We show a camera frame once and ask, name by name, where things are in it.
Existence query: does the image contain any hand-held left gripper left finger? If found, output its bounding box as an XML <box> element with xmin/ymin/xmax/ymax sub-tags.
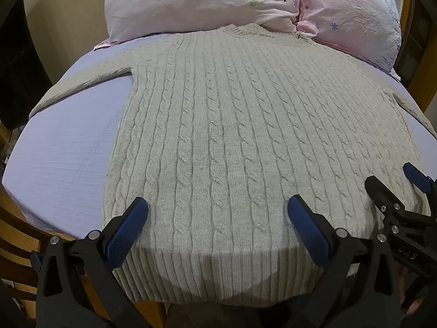
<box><xmin>31</xmin><ymin>196</ymin><xmax>151</xmax><ymax>328</ymax></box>

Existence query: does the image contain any lavender bed sheet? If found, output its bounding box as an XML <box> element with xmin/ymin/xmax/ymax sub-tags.
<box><xmin>2</xmin><ymin>32</ymin><xmax>412</xmax><ymax>243</ymax></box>

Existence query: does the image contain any dark cabinet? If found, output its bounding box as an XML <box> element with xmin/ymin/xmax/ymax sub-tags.
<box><xmin>0</xmin><ymin>0</ymin><xmax>64</xmax><ymax>131</ymax></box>

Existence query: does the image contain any beige cable-knit sweater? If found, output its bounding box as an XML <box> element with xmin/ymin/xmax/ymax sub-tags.
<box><xmin>29</xmin><ymin>23</ymin><xmax>437</xmax><ymax>306</ymax></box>

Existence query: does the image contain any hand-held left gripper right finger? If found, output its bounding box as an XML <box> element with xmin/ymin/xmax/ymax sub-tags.
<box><xmin>283</xmin><ymin>194</ymin><xmax>403</xmax><ymax>328</ymax></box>

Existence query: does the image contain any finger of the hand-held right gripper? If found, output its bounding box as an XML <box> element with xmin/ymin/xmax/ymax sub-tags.
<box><xmin>365</xmin><ymin>175</ymin><xmax>407</xmax><ymax>229</ymax></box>
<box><xmin>403</xmin><ymin>162</ymin><xmax>437</xmax><ymax>199</ymax></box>

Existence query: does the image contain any pink floral pillow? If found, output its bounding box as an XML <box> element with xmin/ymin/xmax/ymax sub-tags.
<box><xmin>296</xmin><ymin>0</ymin><xmax>402</xmax><ymax>74</ymax></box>
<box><xmin>94</xmin><ymin>0</ymin><xmax>305</xmax><ymax>50</ymax></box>

